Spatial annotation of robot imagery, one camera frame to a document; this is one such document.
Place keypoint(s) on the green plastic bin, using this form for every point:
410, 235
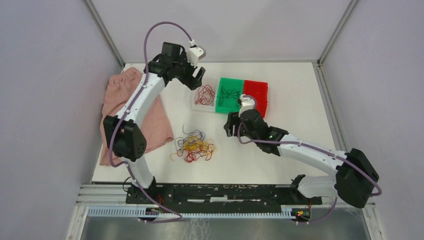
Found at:
229, 91

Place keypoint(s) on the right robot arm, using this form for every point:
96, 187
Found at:
349, 176

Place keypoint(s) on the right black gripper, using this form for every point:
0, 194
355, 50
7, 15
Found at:
233, 118

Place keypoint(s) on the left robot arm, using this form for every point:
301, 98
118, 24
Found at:
123, 130

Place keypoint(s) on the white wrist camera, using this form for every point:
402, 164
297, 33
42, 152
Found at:
246, 100
195, 53

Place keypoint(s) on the white slotted cable duct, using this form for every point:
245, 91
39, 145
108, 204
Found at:
148, 212

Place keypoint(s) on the pink cloth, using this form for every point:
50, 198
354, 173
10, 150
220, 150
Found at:
155, 126

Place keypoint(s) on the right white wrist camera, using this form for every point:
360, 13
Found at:
246, 100

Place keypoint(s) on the clear plastic bin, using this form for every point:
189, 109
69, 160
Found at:
204, 98

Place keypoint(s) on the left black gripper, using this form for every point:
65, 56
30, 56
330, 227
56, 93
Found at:
192, 82

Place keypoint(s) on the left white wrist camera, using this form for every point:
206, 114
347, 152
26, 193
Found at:
195, 53

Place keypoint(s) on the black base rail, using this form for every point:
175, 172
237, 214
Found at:
220, 198

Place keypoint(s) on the red plastic bin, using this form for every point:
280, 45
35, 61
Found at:
259, 91

